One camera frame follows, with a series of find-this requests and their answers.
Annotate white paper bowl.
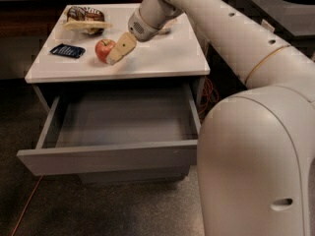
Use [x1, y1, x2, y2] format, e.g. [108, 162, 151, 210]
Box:
[158, 19, 177, 34]

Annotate black trash bin cabinet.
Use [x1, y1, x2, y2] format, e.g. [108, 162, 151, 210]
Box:
[207, 0, 315, 100]

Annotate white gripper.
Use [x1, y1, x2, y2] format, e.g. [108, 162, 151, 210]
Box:
[105, 9, 158, 65]

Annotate red apple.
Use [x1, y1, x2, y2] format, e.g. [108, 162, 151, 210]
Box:
[94, 39, 116, 63]

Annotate grey drawer cabinet white top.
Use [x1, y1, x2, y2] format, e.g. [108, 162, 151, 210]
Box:
[25, 1, 211, 186]

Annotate grey bottom drawer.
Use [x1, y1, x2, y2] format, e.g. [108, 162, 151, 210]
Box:
[79, 166, 190, 185]

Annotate dark blue snack packet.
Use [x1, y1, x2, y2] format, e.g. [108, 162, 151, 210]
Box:
[50, 43, 86, 59]

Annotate dark wooden bench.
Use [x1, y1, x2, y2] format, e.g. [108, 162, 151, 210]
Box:
[0, 0, 142, 38]

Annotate grey drawer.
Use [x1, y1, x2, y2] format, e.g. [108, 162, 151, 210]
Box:
[17, 84, 200, 175]
[79, 166, 190, 185]

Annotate orange extension cable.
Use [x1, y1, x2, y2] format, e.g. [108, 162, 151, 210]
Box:
[9, 0, 230, 236]

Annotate grey top drawer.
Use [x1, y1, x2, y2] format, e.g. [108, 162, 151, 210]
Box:
[17, 84, 200, 175]

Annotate white label on bin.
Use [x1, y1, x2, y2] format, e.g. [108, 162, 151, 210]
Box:
[261, 20, 275, 32]

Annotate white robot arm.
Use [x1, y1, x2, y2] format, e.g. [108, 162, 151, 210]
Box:
[107, 0, 315, 236]

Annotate brown snack bag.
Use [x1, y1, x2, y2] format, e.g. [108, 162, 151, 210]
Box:
[63, 6, 112, 34]

